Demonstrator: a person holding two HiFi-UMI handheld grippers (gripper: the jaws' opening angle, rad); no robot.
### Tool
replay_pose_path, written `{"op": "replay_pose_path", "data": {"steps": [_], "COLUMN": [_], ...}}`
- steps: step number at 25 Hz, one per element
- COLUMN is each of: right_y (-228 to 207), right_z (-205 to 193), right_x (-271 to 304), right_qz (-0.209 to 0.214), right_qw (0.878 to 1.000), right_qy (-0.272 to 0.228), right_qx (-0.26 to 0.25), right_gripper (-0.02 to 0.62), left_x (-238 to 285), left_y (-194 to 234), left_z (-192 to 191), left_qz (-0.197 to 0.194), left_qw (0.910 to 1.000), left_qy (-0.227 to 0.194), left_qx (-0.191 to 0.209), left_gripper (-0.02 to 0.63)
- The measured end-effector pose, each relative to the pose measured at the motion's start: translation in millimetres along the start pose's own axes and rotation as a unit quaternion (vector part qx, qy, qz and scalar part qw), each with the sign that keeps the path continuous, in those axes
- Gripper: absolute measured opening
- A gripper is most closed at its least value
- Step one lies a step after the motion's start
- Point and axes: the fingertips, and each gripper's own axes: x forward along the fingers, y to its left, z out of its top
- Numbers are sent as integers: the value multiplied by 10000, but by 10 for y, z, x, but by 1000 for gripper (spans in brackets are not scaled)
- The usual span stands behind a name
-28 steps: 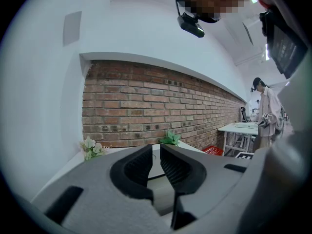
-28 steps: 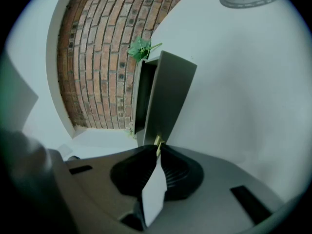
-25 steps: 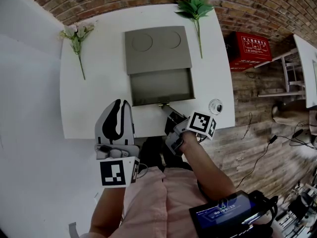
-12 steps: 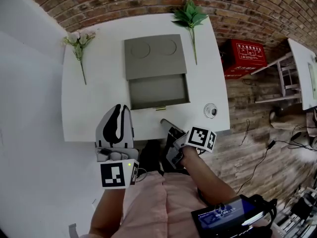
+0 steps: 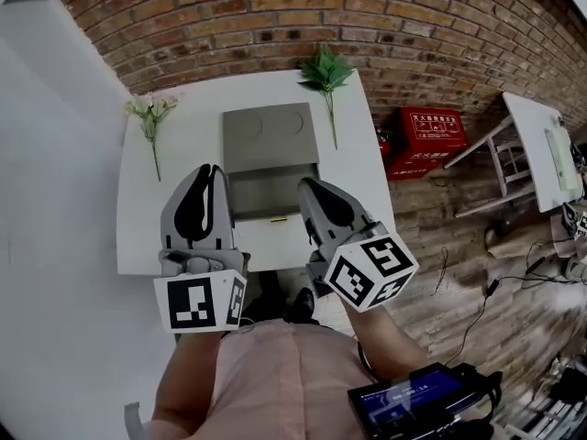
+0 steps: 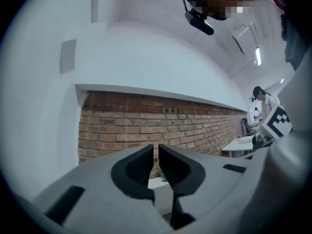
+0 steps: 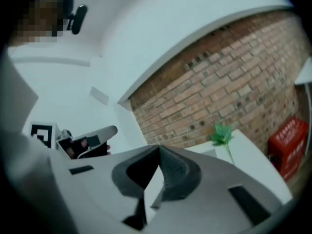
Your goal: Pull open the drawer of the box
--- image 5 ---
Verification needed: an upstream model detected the person's dark trouser leg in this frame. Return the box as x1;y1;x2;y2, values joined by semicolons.
241;270;295;324

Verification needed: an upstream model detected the black cable with adapter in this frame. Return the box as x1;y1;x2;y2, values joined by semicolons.
447;276;502;364

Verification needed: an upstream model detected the grey box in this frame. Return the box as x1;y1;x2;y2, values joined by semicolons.
222;102;322;176

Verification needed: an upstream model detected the black screen device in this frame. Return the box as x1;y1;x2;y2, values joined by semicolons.
347;361;504;440

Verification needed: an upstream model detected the person's pink shirt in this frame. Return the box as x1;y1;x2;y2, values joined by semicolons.
136;317;382;440

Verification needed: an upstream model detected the grey box drawer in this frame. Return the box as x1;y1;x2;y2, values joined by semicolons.
227;162;318;224

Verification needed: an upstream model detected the person's right forearm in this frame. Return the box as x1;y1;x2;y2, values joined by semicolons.
349;303;442;384

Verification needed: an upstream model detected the thin black floor cable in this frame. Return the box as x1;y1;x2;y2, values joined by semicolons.
429;245;454;298

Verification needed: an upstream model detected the white artificial flower sprig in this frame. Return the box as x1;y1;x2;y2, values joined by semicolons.
124;93;180;183

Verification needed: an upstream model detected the person's left forearm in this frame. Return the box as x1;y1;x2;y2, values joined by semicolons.
150;329;232;431

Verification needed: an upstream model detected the green leafy artificial sprig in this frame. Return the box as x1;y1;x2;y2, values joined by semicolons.
296;45;357;151

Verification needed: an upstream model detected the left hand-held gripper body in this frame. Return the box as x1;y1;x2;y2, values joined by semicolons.
153;247;251;336

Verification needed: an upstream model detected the spare hand-held gripper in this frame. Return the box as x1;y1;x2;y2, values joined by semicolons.
560;201;587;243

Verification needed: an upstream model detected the red cardboard box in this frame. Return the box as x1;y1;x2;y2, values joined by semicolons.
376;105;470;183

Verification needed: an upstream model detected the person's black shoe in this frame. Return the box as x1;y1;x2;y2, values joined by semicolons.
292;286;317;325

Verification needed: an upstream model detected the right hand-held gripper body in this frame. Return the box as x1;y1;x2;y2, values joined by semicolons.
305;220;421;314

